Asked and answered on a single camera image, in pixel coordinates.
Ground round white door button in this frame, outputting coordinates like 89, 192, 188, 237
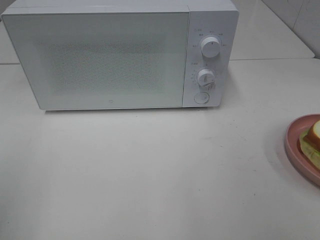
194, 92, 210, 104

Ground pink round plate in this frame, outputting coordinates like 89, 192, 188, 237
284, 114, 320, 187

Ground toy sandwich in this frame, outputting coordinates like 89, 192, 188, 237
299, 120, 320, 170

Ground white microwave door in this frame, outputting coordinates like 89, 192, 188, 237
3, 12, 189, 110

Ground white microwave oven body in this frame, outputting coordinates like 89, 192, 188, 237
1, 0, 239, 108

